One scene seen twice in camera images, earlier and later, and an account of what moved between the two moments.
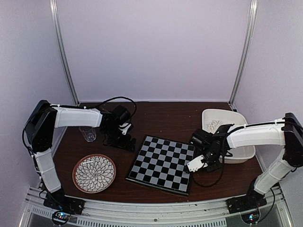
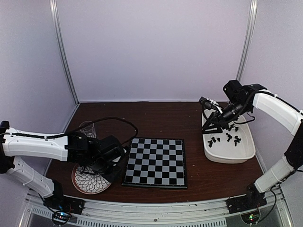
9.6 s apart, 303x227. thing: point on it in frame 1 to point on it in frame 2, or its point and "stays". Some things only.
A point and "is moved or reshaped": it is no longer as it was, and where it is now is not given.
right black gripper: [212, 169] to [207, 125]
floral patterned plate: [93, 173] stays
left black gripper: [123, 144] to [111, 176]
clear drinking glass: [88, 132] stays
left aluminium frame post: [61, 48] stays
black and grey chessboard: [161, 163] is moved or reshaped
